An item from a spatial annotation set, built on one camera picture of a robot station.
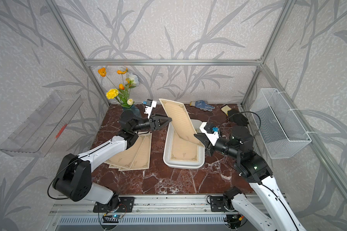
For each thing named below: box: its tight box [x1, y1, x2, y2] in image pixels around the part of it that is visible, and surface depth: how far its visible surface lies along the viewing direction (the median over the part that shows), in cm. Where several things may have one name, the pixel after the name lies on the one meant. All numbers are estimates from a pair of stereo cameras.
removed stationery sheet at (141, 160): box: [118, 132, 152, 172], surface depth 91 cm
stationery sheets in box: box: [169, 129, 199, 162], surface depth 94 cm
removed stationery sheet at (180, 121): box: [159, 98, 206, 148], surface depth 61 cm
